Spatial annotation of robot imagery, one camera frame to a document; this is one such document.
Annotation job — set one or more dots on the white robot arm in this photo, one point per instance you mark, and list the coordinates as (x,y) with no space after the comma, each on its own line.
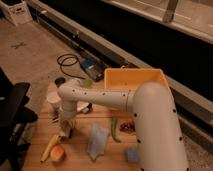
(158,133)

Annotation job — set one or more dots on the bunch of dark grapes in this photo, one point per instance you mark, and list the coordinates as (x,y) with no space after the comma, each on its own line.
(128,127)

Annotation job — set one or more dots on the red yellow apple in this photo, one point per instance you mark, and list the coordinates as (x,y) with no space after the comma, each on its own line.
(57,153)

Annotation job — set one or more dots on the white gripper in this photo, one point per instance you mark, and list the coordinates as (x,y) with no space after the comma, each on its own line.
(67,125)

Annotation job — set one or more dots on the white paper cup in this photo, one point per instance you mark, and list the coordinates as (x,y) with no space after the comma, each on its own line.
(54,100)

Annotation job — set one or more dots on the green chili pepper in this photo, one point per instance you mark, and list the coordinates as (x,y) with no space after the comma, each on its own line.
(113,130)

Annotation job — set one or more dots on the wooden whiteboard eraser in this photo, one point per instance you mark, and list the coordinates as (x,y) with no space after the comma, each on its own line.
(65,134)

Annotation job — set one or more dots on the black chair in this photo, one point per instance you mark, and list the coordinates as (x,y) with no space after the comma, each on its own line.
(14,116)

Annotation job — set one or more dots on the blue black power tool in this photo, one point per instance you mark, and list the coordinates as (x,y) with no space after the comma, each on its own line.
(92,69)

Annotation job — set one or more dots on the light blue cloth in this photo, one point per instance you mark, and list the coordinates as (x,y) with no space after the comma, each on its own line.
(97,141)

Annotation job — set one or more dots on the green plastic cup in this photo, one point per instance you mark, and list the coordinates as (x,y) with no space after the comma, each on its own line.
(87,83)

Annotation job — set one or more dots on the blue sponge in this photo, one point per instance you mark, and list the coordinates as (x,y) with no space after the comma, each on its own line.
(132,156)

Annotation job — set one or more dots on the yellow banana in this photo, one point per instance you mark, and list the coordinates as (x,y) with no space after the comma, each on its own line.
(53,141)

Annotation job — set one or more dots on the yellow plastic bin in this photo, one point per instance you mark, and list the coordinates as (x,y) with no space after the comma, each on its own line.
(131,79)

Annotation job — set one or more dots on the dark metal cup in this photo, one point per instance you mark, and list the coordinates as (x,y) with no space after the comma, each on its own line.
(59,81)

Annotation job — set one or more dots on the white cardboard box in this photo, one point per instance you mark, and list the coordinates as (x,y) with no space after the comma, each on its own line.
(17,14)

